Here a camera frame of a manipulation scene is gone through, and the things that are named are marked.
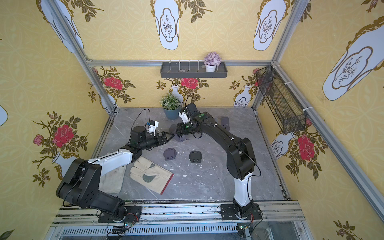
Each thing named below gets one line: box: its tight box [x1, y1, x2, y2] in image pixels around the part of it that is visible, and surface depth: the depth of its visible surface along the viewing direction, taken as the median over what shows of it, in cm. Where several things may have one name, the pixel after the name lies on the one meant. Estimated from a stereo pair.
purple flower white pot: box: [204, 52, 222, 72], surface depth 85 cm
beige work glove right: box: [129, 156, 174, 195], surface depth 87 cm
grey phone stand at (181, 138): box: [173, 134, 191, 143], surface depth 86 cm
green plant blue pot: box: [160, 93, 182, 120], surface depth 109 cm
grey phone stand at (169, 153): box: [163, 147, 177, 161], surface depth 97 cm
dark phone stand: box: [189, 150, 203, 164], surface depth 95 cm
